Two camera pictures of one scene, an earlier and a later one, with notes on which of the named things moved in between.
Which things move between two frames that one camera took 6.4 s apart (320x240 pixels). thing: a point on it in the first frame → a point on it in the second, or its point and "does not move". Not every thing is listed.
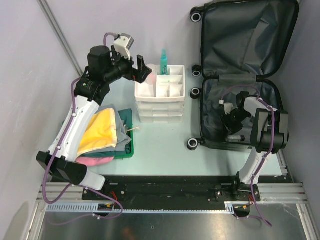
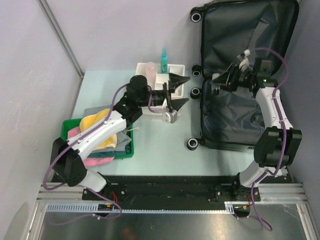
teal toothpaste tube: x=164 y=63 does not move
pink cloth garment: x=94 y=161 does not move
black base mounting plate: x=133 y=190 does not move
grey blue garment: x=122 y=137 does not move
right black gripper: x=231 y=128 → x=230 y=74
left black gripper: x=135 y=74 → x=174 y=81
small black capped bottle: x=235 y=138 → x=215 y=87
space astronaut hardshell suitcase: x=242 y=41 does not move
